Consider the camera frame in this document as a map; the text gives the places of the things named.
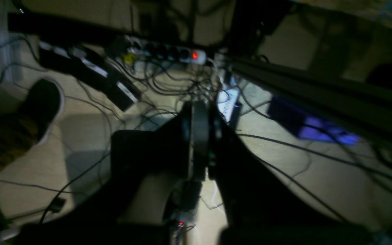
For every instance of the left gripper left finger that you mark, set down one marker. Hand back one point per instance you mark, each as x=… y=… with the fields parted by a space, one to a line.
x=134 y=155

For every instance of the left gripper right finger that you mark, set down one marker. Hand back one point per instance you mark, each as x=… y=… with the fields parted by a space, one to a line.
x=260 y=209

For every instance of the white power strip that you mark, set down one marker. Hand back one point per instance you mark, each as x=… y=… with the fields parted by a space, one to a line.
x=164 y=51

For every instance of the black shoe white sole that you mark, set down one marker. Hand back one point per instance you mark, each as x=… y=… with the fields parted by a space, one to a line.
x=43 y=105

